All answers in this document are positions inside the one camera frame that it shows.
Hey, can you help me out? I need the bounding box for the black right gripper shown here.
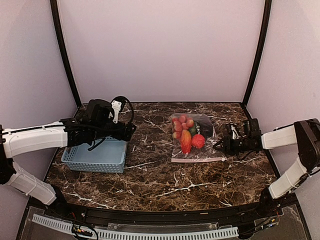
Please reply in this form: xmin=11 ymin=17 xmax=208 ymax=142
xmin=213 ymin=135 xmax=251 ymax=156

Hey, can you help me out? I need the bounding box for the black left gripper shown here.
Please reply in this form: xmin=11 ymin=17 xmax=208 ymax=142
xmin=91 ymin=119 xmax=137 ymax=142

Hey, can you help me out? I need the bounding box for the red fake strawberry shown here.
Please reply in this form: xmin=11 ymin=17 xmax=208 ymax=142
xmin=191 ymin=134 xmax=206 ymax=149

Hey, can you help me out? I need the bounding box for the clear zip top bag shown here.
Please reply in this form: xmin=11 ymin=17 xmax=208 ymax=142
xmin=170 ymin=113 xmax=227 ymax=163

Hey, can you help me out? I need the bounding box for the orange yellow fake mango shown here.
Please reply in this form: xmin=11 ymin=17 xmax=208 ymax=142
xmin=180 ymin=129 xmax=192 ymax=154

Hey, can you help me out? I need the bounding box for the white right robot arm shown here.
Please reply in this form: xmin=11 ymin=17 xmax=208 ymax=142
xmin=213 ymin=118 xmax=320 ymax=217

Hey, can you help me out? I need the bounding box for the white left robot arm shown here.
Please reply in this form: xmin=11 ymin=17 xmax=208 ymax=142
xmin=0 ymin=96 xmax=136 ymax=218

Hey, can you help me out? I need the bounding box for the dark purple fake eggplant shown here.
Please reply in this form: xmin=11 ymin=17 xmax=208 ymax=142
xmin=193 ymin=114 xmax=214 ymax=139

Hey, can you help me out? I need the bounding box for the green fake vegetable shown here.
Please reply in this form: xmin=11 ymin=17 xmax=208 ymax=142
xmin=188 ymin=126 xmax=198 ymax=136

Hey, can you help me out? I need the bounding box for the red fake grape bunch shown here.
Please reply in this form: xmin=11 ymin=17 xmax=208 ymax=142
xmin=171 ymin=114 xmax=195 ymax=140

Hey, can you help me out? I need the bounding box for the light blue plastic basket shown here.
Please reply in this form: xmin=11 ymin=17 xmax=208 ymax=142
xmin=61 ymin=137 xmax=128 ymax=173

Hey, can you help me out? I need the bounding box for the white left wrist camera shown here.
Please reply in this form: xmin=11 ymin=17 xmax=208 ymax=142
xmin=108 ymin=100 xmax=123 ymax=124

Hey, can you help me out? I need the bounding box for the black front rail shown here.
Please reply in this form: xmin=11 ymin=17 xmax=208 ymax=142
xmin=27 ymin=193 xmax=297 ymax=226

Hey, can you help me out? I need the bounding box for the white slotted cable duct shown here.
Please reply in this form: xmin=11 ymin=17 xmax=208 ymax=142
xmin=31 ymin=214 xmax=239 ymax=240

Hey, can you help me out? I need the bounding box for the black left frame post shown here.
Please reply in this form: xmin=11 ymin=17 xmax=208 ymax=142
xmin=49 ymin=0 xmax=82 ymax=108

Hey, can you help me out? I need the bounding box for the black frame post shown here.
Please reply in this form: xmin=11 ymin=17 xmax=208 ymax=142
xmin=242 ymin=0 xmax=272 ymax=108
xmin=49 ymin=0 xmax=82 ymax=108

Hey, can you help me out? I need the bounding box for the black right frame post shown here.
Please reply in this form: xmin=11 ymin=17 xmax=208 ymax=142
xmin=242 ymin=0 xmax=272 ymax=108

